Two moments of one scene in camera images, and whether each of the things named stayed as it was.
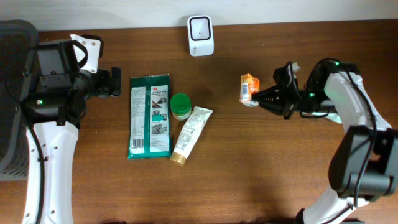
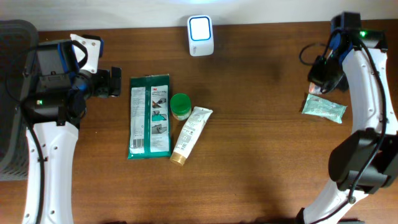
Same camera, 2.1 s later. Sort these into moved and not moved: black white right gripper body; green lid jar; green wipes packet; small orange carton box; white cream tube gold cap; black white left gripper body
Moved: black white right gripper body; small orange carton box
Not moved: green lid jar; black white left gripper body; white cream tube gold cap; green wipes packet
